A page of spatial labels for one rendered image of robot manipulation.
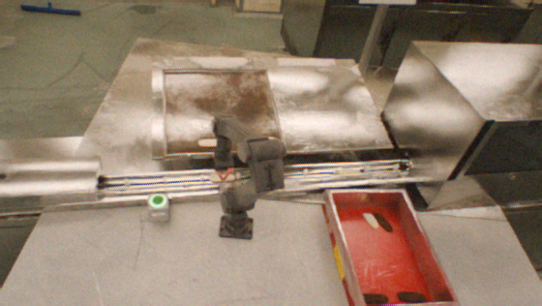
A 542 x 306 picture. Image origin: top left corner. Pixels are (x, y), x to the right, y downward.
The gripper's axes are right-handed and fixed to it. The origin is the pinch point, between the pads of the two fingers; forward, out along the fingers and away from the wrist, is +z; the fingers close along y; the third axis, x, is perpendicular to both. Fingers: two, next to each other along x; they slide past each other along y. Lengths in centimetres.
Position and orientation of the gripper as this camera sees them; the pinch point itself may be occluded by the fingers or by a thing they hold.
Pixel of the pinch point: (222, 172)
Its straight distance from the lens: 148.5
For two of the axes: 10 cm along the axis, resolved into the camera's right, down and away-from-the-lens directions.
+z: -1.3, 7.2, 6.8
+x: 9.7, -0.4, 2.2
